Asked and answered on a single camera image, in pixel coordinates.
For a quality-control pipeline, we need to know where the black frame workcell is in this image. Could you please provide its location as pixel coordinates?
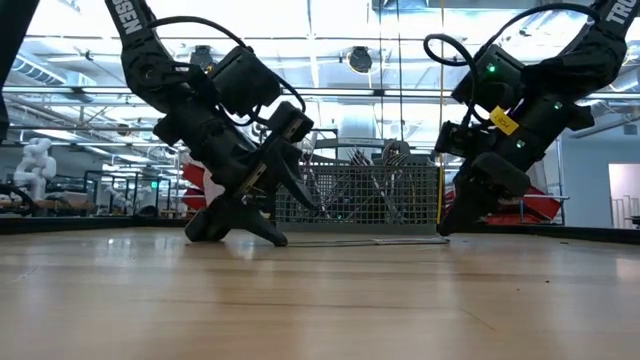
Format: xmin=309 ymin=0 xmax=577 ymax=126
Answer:
xmin=83 ymin=168 xmax=174 ymax=217

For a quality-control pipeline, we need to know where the silver fork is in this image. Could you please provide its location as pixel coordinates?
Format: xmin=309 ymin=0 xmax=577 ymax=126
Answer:
xmin=348 ymin=144 xmax=374 ymax=166

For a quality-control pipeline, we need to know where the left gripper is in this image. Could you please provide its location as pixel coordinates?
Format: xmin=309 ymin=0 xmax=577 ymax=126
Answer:
xmin=152 ymin=97 xmax=320 ymax=248

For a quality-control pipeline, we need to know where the grey mesh cutlery basket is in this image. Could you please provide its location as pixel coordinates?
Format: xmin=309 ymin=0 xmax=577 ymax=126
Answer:
xmin=274 ymin=138 xmax=441 ymax=235

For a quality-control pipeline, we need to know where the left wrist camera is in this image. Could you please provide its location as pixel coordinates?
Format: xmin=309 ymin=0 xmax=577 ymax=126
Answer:
xmin=267 ymin=101 xmax=316 ymax=144

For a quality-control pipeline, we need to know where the pale leaning board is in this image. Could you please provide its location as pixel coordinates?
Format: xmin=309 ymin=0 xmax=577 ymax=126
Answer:
xmin=202 ymin=172 xmax=226 ymax=207

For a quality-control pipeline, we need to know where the yellow cable tag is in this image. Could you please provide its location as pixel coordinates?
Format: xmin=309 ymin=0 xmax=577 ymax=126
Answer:
xmin=488 ymin=105 xmax=521 ymax=137

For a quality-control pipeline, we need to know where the red bin stack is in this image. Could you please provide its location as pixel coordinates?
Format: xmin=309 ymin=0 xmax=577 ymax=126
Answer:
xmin=180 ymin=160 xmax=209 ymax=212

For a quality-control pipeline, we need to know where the silver table knife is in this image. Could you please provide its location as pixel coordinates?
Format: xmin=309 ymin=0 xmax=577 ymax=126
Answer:
xmin=302 ymin=130 xmax=320 ymax=167
xmin=287 ymin=236 xmax=451 ymax=248

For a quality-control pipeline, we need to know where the metal shelf rack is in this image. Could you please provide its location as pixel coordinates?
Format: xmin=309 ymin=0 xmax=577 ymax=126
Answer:
xmin=517 ymin=137 xmax=571 ymax=226

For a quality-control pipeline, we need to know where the red plastic bin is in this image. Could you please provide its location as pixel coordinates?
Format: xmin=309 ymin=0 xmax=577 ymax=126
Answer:
xmin=485 ymin=184 xmax=562 ymax=226

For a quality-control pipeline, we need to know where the black ceiling cable reel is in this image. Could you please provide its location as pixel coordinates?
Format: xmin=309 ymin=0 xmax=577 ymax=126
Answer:
xmin=189 ymin=44 xmax=217 ymax=72
xmin=347 ymin=45 xmax=374 ymax=75

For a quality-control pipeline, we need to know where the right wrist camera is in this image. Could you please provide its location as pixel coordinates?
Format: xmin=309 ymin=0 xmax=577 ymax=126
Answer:
xmin=433 ymin=121 xmax=497 ymax=159

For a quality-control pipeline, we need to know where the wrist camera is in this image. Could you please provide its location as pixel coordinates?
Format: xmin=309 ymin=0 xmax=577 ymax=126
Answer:
xmin=433 ymin=121 xmax=497 ymax=159
xmin=267 ymin=101 xmax=316 ymax=144

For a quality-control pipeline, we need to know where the black hanging cable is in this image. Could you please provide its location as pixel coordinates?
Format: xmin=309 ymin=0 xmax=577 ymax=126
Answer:
xmin=377 ymin=0 xmax=385 ymax=141
xmin=397 ymin=0 xmax=404 ymax=144

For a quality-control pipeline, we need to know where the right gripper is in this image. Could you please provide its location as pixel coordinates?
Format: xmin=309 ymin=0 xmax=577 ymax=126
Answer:
xmin=437 ymin=93 xmax=597 ymax=238

